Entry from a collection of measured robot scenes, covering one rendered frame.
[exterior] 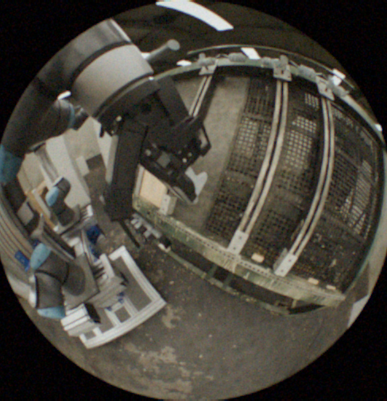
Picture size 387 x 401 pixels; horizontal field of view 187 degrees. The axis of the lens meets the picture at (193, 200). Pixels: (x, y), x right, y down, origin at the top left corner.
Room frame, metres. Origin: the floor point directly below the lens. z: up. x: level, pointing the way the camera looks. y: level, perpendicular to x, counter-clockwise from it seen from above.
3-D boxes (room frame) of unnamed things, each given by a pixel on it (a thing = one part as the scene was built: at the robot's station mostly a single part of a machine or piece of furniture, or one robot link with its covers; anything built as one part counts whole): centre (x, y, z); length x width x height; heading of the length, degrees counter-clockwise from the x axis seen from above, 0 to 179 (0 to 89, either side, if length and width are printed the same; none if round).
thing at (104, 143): (3.63, 2.98, 1.03); 0.61 x 0.58 x 2.05; 47
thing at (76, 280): (-0.03, 0.51, 1.09); 0.15 x 0.15 x 0.10
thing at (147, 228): (0.49, 0.38, 0.69); 0.50 x 0.14 x 0.24; 55
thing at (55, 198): (0.31, 0.88, 1.20); 0.13 x 0.12 x 0.14; 24
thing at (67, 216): (0.31, 0.88, 1.09); 0.15 x 0.15 x 0.10
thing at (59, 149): (1.69, 2.94, 0.88); 0.90 x 0.60 x 1.75; 47
